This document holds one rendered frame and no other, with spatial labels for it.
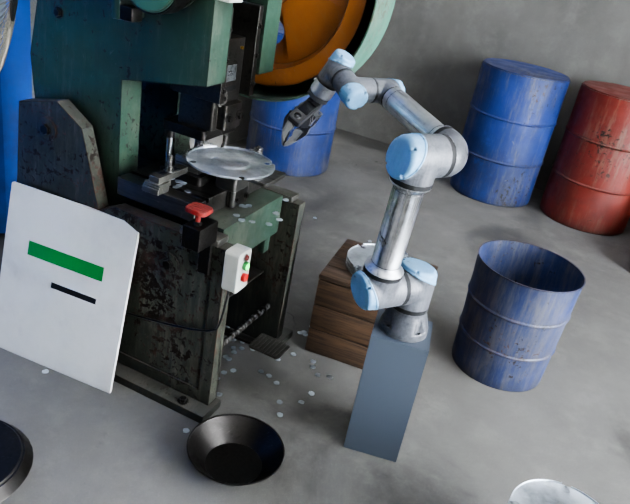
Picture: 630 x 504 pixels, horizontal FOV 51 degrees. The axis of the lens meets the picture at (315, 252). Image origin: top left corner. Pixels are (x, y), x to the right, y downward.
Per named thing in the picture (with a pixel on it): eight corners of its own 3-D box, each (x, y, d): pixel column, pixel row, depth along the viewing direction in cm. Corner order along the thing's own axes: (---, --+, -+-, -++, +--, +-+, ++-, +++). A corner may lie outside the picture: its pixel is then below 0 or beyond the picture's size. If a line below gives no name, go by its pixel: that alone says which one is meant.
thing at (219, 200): (265, 185, 242) (267, 170, 240) (193, 223, 205) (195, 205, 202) (196, 161, 252) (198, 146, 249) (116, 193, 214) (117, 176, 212)
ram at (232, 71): (247, 126, 220) (259, 34, 206) (222, 135, 207) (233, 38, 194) (203, 112, 225) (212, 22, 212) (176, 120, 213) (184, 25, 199)
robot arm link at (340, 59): (343, 59, 197) (331, 43, 201) (323, 89, 202) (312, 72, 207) (362, 67, 202) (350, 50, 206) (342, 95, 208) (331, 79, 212)
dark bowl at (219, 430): (297, 455, 215) (301, 439, 211) (250, 518, 189) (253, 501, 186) (219, 417, 224) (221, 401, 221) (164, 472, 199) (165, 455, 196)
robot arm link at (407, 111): (494, 147, 175) (398, 68, 208) (462, 147, 170) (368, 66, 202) (477, 184, 181) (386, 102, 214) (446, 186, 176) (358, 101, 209)
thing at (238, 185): (281, 209, 224) (287, 172, 218) (260, 222, 213) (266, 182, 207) (219, 187, 232) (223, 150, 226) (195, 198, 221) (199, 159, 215)
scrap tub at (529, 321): (551, 358, 293) (590, 263, 272) (537, 409, 258) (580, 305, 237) (460, 323, 306) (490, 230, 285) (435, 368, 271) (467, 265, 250)
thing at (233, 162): (178, 146, 224) (178, 144, 224) (259, 149, 236) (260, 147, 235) (197, 179, 201) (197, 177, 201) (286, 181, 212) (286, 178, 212)
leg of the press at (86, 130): (221, 406, 229) (254, 160, 189) (201, 425, 220) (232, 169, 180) (21, 310, 259) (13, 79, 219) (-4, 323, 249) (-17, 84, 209)
